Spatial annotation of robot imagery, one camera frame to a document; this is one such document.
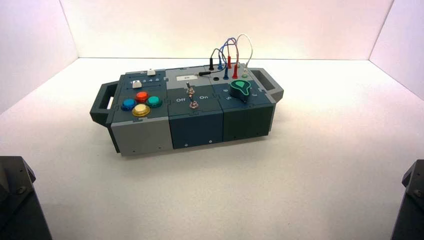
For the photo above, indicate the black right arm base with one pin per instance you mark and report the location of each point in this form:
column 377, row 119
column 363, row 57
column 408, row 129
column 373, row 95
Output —
column 412, row 212

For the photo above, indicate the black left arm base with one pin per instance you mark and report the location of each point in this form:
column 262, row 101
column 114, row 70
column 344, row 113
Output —
column 16, row 205

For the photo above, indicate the blue grey modular task box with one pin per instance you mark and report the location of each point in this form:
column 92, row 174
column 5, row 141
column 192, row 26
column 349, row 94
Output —
column 195, row 126

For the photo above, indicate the green teardrop rotary knob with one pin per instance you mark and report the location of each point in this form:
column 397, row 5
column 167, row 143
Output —
column 241, row 88

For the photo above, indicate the teal round push button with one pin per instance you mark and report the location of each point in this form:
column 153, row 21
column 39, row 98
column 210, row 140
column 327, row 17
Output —
column 154, row 101

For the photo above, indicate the yellow round push button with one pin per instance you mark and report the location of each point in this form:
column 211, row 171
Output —
column 141, row 110

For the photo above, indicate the red round push button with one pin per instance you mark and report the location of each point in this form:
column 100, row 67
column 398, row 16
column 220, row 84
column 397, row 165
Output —
column 142, row 96

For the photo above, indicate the white slider cap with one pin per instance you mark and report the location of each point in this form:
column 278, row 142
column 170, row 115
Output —
column 136, row 84
column 151, row 72

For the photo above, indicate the blue round push button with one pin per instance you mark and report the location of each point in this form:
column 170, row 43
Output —
column 128, row 104

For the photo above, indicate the metal toggle switch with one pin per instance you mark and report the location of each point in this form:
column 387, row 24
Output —
column 189, row 89
column 193, row 104

